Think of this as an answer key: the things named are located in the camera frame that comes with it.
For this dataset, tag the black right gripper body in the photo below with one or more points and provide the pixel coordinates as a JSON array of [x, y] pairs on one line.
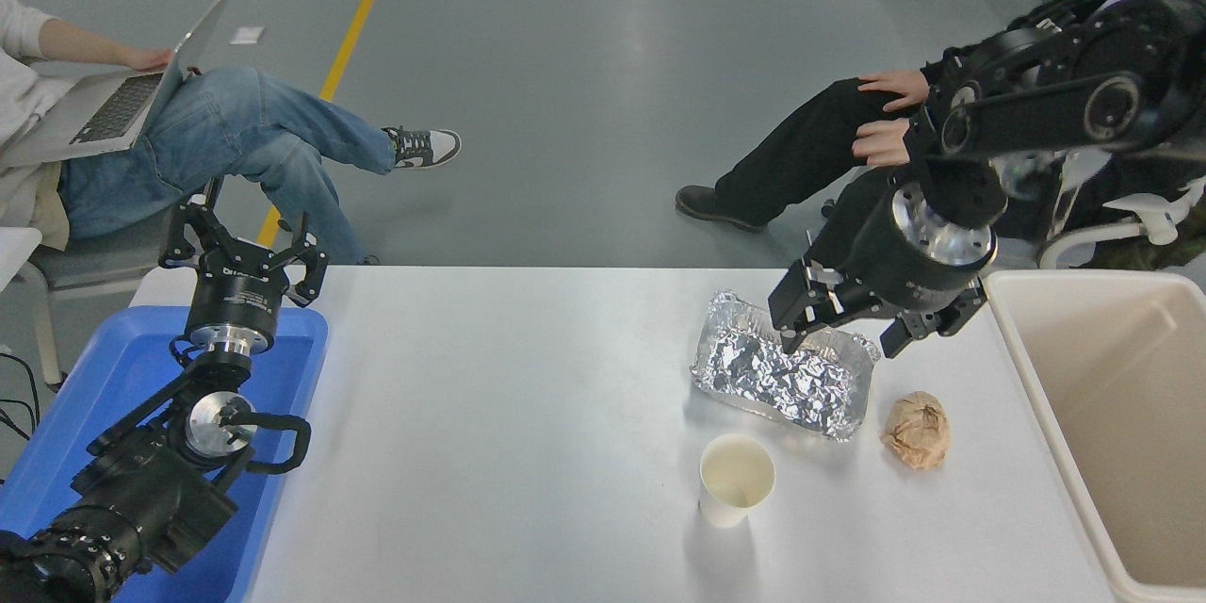
[[886, 268]]

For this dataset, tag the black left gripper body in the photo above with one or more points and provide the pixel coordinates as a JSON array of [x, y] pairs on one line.
[[231, 301]]

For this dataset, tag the white paper cup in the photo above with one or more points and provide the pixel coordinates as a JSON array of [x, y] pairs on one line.
[[730, 499]]

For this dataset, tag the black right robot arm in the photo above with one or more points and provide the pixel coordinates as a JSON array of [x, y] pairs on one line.
[[1112, 104]]

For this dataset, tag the lanyard person's left hand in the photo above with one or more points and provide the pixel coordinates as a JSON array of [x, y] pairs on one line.
[[881, 143]]

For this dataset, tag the lanyard person's right hand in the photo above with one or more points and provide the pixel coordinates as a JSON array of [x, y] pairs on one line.
[[900, 89]]

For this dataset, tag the laptop person's left hand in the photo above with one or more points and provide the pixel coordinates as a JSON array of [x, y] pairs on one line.
[[151, 59]]

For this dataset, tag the grey chair with white legs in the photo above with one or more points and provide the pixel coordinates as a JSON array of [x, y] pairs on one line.
[[104, 259]]

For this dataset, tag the crinkled foil tray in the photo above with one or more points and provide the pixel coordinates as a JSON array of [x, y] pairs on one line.
[[782, 386]]

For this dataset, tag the crumpled tan paper ball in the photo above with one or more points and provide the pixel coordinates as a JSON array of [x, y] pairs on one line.
[[914, 433]]

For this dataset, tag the blue plastic tray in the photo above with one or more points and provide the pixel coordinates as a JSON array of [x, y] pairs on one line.
[[122, 367]]

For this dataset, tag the person with laptop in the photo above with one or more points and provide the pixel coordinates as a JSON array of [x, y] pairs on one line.
[[236, 122]]

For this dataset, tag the white side table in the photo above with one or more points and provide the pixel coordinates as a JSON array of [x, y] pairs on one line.
[[17, 254]]

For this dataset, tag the silver laptop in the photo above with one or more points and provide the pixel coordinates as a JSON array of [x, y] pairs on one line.
[[104, 113]]

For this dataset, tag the white paper scrap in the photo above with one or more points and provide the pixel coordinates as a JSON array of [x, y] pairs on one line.
[[248, 35]]

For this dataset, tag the large pale bin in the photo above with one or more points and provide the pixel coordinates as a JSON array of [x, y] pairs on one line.
[[1131, 415]]

